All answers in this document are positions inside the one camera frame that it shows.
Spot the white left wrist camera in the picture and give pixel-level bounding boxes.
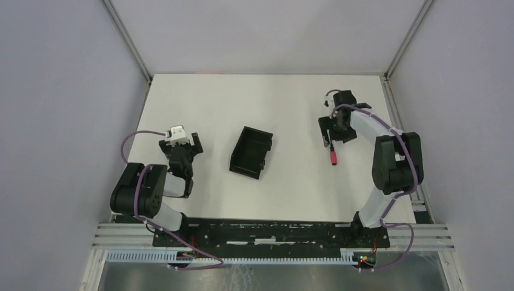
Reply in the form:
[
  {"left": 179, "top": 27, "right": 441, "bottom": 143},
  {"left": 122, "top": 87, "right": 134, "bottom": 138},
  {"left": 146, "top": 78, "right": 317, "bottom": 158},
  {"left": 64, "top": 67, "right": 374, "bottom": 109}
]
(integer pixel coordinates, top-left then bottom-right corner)
[{"left": 165, "top": 125, "right": 190, "bottom": 146}]

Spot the aluminium right side rail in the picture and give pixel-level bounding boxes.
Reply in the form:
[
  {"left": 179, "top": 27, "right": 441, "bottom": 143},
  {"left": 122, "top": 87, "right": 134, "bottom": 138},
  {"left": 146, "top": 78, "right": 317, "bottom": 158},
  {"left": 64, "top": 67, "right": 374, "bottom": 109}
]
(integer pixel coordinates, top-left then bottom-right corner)
[{"left": 380, "top": 74, "right": 434, "bottom": 224}]

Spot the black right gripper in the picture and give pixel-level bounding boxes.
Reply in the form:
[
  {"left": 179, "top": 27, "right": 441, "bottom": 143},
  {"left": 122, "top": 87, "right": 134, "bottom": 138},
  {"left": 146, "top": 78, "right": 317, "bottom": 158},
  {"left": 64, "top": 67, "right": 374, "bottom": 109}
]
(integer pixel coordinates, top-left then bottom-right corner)
[{"left": 319, "top": 113, "right": 358, "bottom": 146}]

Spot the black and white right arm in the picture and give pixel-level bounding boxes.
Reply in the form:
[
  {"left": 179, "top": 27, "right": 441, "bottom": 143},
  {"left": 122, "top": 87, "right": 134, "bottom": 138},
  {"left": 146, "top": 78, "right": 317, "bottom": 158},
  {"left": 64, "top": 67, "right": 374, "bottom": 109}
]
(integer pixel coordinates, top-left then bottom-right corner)
[{"left": 318, "top": 89, "right": 424, "bottom": 247}]

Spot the red handled screwdriver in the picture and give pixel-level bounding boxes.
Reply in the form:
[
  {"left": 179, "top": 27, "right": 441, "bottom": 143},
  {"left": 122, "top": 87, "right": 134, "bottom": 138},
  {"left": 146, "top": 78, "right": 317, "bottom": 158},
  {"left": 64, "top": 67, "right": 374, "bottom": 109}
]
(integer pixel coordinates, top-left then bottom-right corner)
[{"left": 329, "top": 142, "right": 338, "bottom": 166}]

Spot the aluminium corner post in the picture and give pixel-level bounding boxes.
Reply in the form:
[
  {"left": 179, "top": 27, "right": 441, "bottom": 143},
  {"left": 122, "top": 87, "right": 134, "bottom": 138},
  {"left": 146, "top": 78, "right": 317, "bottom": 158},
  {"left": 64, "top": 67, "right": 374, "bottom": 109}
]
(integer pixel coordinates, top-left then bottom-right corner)
[
  {"left": 384, "top": 0, "right": 435, "bottom": 79},
  {"left": 100, "top": 0, "right": 153, "bottom": 85}
]

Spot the black plastic bin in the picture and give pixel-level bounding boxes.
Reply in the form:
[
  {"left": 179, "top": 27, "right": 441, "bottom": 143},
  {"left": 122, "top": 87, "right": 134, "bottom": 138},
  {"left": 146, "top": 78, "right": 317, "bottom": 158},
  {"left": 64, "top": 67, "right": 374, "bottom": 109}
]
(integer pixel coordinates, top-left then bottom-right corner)
[{"left": 229, "top": 126, "right": 273, "bottom": 180}]

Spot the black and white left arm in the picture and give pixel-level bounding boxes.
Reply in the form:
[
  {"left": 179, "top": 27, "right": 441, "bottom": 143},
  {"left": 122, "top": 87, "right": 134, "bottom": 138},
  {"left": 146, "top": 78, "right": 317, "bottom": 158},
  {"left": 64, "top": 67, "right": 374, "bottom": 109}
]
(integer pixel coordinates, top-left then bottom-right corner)
[{"left": 110, "top": 125, "right": 203, "bottom": 247}]

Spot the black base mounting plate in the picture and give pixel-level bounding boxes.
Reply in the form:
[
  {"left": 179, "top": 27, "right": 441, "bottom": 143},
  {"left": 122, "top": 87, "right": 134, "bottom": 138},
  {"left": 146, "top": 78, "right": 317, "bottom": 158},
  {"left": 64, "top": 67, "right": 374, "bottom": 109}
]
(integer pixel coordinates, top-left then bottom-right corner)
[{"left": 152, "top": 217, "right": 391, "bottom": 260}]

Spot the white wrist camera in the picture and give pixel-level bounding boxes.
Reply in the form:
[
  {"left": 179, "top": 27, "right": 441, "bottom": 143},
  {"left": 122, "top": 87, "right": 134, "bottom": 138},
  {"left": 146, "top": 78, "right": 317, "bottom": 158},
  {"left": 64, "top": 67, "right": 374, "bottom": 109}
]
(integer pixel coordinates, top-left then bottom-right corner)
[
  {"left": 165, "top": 125, "right": 190, "bottom": 146},
  {"left": 324, "top": 95, "right": 335, "bottom": 110}
]

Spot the aluminium right corner post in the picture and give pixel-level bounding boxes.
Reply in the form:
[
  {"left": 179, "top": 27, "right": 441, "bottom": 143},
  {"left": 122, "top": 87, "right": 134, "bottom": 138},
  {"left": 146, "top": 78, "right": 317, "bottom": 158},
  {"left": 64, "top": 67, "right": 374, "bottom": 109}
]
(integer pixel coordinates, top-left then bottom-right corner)
[{"left": 384, "top": 0, "right": 435, "bottom": 79}]

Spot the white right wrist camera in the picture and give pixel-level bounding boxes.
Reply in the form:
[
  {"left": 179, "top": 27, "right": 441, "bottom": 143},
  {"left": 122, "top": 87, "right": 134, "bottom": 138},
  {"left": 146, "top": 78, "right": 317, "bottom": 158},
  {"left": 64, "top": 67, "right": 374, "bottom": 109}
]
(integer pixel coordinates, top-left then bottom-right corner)
[{"left": 324, "top": 95, "right": 335, "bottom": 110}]

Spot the aluminium left corner post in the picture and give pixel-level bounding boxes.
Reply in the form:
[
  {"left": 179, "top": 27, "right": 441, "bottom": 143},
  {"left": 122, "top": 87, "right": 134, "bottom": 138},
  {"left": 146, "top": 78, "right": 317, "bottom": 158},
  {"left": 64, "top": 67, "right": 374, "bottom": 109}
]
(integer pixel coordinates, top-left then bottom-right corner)
[{"left": 100, "top": 0, "right": 153, "bottom": 85}]

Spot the white slotted cable duct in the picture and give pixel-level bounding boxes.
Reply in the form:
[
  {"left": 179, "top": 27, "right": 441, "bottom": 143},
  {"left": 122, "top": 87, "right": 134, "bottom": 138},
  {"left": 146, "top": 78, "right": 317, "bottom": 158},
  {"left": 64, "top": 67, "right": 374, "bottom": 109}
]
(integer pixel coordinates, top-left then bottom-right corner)
[{"left": 105, "top": 248, "right": 359, "bottom": 266}]

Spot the aluminium front frame rail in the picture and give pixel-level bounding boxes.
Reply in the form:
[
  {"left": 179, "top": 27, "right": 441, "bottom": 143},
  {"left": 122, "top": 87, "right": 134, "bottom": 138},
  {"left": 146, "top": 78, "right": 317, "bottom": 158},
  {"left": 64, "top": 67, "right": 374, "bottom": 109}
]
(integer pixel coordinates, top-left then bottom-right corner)
[{"left": 93, "top": 223, "right": 455, "bottom": 252}]

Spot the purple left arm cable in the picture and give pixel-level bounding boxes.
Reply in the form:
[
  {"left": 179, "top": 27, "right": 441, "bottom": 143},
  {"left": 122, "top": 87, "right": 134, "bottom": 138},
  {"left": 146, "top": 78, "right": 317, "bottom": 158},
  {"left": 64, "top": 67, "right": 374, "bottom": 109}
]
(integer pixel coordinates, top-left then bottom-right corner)
[{"left": 121, "top": 130, "right": 225, "bottom": 271}]

